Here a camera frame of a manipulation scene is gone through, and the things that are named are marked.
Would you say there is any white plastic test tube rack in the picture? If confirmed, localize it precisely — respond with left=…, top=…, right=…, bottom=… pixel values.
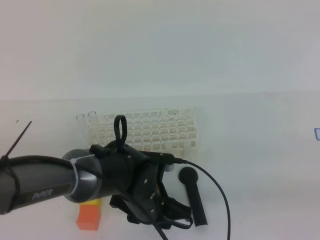
left=84, top=107, right=199, bottom=161

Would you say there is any white zip tie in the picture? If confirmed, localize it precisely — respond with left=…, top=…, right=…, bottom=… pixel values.
left=67, top=154, right=99, bottom=202

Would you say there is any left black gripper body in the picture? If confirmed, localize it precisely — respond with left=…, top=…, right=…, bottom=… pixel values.
left=115, top=150, right=175, bottom=220

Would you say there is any black zip tie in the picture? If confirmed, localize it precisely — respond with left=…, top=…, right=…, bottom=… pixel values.
left=0, top=120, right=33, bottom=216

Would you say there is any black camera cable left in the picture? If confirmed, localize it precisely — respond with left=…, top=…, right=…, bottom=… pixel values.
left=149, top=157, right=231, bottom=240

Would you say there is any clear test tube in rack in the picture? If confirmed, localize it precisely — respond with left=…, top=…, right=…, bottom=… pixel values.
left=88, top=111, right=99, bottom=129
left=75, top=113, right=88, bottom=141

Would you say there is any yellow block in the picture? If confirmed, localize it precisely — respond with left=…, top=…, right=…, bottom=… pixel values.
left=79, top=198, right=102, bottom=208

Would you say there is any orange block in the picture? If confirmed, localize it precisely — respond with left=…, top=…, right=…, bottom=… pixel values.
left=76, top=204, right=101, bottom=231

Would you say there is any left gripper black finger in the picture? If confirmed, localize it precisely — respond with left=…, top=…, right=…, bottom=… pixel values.
left=159, top=183, right=194, bottom=229
left=109, top=193, right=171, bottom=230

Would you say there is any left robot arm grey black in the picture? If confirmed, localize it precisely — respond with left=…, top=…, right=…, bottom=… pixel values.
left=0, top=145, right=193, bottom=230

